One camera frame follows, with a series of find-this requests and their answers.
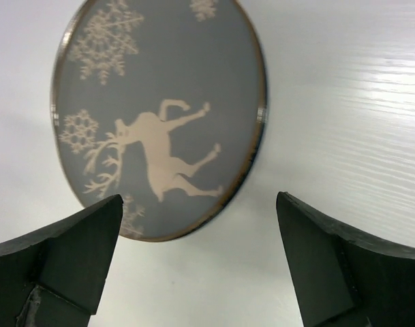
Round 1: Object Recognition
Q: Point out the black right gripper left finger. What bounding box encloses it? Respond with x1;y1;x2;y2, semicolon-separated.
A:
0;195;123;326

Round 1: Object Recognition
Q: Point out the dark green reindeer plate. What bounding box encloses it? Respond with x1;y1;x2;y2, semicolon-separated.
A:
50;1;268;243

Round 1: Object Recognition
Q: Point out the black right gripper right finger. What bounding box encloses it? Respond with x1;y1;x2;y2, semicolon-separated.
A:
276;192;415;326

